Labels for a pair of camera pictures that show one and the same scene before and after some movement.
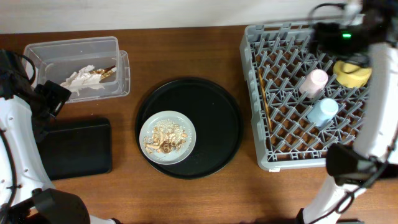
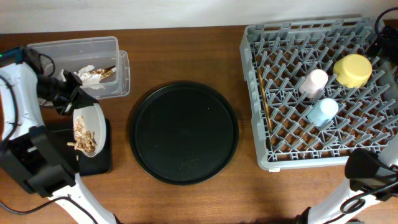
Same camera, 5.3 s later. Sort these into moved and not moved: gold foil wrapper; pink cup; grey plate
Moved: grey plate
Not moved: pink cup; gold foil wrapper
